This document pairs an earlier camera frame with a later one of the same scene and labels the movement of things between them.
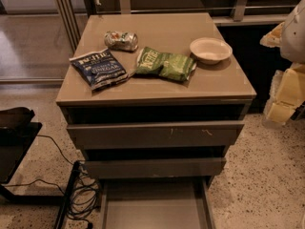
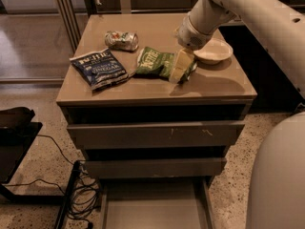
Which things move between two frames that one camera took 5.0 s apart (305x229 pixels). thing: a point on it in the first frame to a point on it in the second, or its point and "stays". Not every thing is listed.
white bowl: x=210 y=51 stays
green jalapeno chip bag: x=169 y=65 stays
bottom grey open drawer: x=156 y=203 stays
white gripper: x=294 y=37 to x=189 y=36
